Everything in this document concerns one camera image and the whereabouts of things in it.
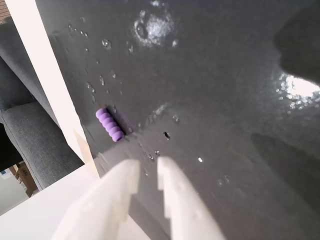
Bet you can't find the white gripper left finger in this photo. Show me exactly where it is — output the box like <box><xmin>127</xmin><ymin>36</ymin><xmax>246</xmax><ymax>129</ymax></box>
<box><xmin>51</xmin><ymin>159</ymin><xmax>141</xmax><ymax>240</ymax></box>

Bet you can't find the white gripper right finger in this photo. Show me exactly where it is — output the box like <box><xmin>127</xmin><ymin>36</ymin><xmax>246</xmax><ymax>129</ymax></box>
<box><xmin>157</xmin><ymin>156</ymin><xmax>226</xmax><ymax>240</ymax></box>

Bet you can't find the purple ribbed pen grip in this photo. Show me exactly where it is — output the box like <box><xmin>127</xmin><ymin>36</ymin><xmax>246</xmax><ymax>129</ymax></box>
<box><xmin>95</xmin><ymin>106</ymin><xmax>125</xmax><ymax>143</ymax></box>

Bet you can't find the brown cardboard box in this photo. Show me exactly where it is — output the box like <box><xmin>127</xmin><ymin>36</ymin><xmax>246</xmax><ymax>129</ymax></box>
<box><xmin>14</xmin><ymin>161</ymin><xmax>40</xmax><ymax>198</ymax></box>

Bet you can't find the grey fabric sofa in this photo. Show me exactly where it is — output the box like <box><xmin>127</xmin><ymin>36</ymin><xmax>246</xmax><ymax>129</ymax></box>
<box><xmin>0</xmin><ymin>23</ymin><xmax>85</xmax><ymax>192</ymax></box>

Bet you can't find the glossy black mat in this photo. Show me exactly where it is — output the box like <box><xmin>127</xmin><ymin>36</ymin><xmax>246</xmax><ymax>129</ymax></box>
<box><xmin>34</xmin><ymin>0</ymin><xmax>320</xmax><ymax>240</ymax></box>

